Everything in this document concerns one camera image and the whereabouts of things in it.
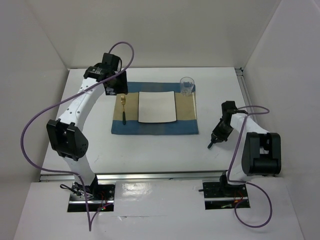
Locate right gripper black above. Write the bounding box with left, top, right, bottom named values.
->
left=210, top=117, right=234, bottom=143

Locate gold knife green handle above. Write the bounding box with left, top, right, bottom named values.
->
left=207, top=140, right=214, bottom=150

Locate gold fork green handle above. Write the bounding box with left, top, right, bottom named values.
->
left=120, top=95, right=127, bottom=125

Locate blue beige white cloth placemat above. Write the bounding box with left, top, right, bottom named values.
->
left=111, top=82, right=199, bottom=136

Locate clear plastic cup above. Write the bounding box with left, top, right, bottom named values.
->
left=179, top=76, right=195, bottom=97

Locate square white plate dark rim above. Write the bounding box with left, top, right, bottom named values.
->
left=138, top=91, right=177, bottom=124

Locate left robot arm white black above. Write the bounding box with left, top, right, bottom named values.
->
left=46, top=53, right=128, bottom=200

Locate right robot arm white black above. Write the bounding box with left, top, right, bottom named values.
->
left=207, top=101, right=282, bottom=197

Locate right side aluminium rail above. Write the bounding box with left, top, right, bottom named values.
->
left=234, top=67, right=273, bottom=171

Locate aluminium rail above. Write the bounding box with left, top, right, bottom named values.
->
left=234, top=67, right=273, bottom=171
left=39, top=169, right=275, bottom=182

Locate front aluminium rail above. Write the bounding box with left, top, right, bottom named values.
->
left=39, top=169, right=275, bottom=182

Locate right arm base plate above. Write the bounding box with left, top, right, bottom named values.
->
left=198, top=173, right=251, bottom=210

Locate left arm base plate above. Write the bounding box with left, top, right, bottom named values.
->
left=60, top=183, right=116, bottom=213

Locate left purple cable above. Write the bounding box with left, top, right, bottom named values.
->
left=20, top=41, right=135, bottom=231

